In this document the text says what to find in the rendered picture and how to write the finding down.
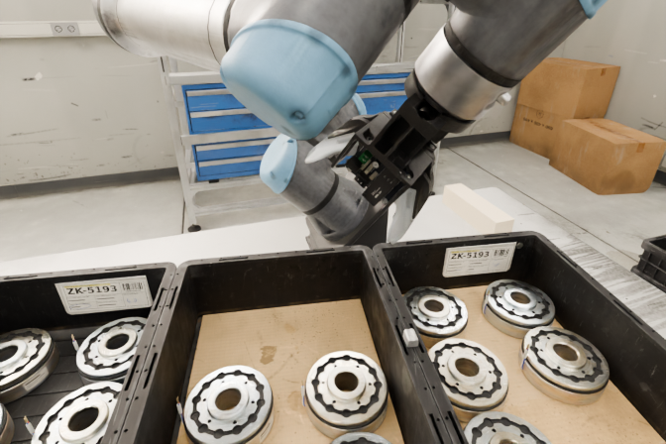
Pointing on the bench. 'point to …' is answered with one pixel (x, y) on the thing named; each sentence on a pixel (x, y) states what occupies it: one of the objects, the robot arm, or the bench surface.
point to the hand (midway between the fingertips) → (350, 199)
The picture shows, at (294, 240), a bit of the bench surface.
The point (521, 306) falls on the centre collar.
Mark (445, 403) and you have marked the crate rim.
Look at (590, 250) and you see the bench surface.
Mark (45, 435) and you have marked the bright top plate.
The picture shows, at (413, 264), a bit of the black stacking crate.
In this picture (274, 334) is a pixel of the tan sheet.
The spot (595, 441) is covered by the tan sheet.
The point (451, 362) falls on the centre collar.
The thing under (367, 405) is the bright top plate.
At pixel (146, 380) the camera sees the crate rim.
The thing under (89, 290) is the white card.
